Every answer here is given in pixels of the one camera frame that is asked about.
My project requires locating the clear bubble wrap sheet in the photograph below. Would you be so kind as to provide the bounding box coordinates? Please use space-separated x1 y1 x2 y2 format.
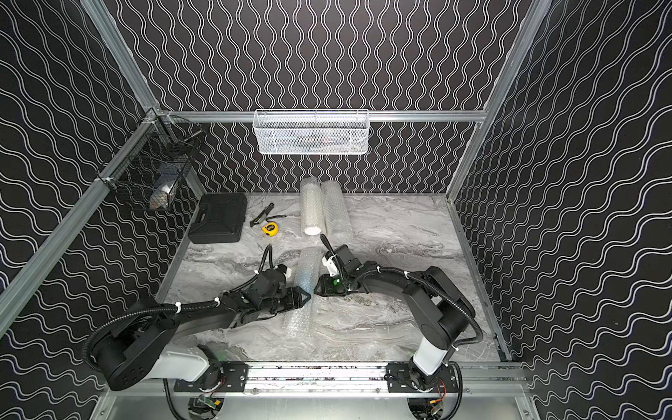
283 247 324 339

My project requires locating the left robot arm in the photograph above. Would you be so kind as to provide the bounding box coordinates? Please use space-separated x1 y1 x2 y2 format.
82 264 311 391

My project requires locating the clear bubble wrap roll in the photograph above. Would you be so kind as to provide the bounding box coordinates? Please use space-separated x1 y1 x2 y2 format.
321 180 353 243

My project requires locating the bubble wrapped white cylinder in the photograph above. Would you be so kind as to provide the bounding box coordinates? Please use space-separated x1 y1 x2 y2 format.
300 177 326 236

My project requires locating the yellow tape measure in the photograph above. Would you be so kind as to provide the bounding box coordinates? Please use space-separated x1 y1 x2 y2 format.
262 222 279 236

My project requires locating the black utility knife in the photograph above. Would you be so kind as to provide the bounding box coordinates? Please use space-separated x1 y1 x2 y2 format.
250 202 286 228

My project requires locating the black plastic tool case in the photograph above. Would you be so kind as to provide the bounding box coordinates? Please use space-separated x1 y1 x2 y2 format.
188 192 248 244

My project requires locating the white roll in black basket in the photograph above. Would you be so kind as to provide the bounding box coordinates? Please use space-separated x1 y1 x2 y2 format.
149 175 179 210

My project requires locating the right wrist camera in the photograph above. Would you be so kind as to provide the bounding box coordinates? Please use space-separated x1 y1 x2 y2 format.
322 255 341 278

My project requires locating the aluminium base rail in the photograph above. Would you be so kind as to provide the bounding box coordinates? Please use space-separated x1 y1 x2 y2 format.
104 360 531 398

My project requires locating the white wire mesh basket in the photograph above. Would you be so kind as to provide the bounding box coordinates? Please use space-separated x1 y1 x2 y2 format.
252 108 371 155

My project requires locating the black wire basket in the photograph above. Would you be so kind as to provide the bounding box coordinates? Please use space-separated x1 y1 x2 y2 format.
101 115 205 212

